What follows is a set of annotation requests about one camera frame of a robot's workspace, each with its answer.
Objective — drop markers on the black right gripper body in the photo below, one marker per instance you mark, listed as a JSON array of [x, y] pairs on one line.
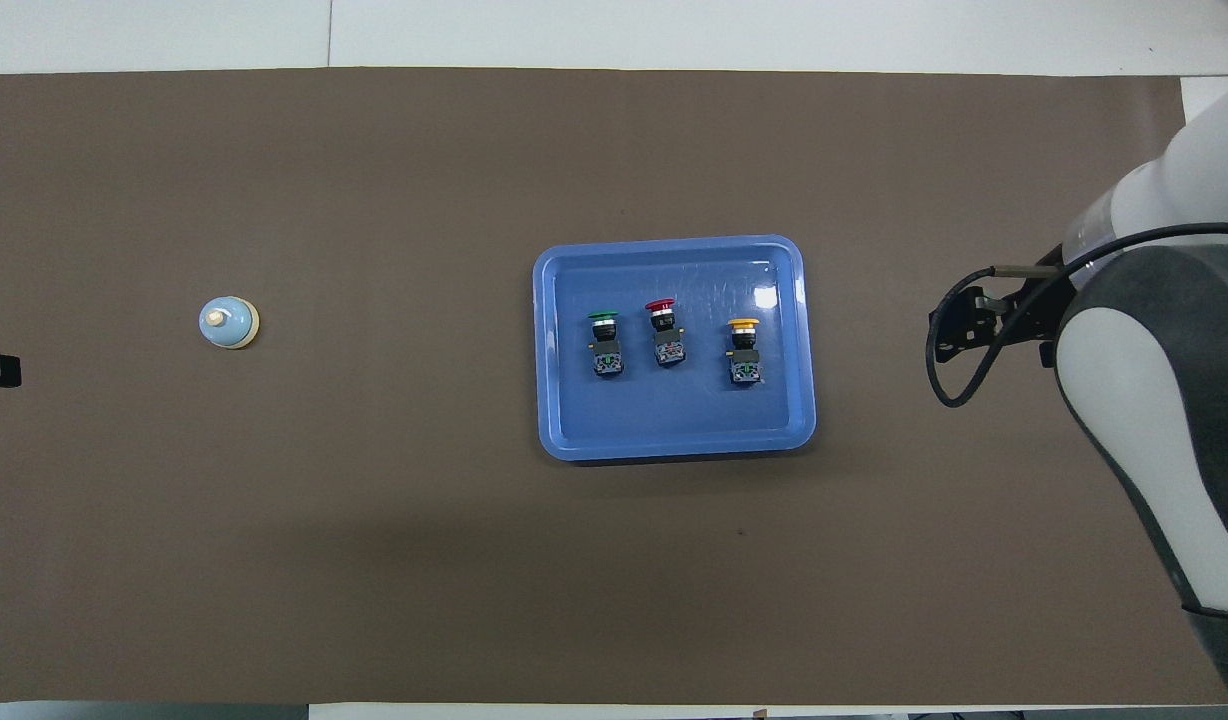
[[1034, 318]]

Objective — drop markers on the brown table mat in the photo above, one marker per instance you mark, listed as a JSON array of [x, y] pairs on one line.
[[374, 550]]

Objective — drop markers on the yellow push button switch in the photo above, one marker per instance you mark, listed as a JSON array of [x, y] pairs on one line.
[[745, 365]]

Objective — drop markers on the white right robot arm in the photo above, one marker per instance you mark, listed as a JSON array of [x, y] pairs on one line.
[[1154, 400]]

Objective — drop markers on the red push button switch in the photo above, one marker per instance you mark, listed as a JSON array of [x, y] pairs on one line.
[[667, 345]]

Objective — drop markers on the green push button switch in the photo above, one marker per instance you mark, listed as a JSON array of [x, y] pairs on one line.
[[607, 355]]

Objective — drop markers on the blue plastic tray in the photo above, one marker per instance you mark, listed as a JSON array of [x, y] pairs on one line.
[[674, 420]]

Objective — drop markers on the light blue desk bell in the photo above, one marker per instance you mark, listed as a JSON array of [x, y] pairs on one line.
[[229, 325]]

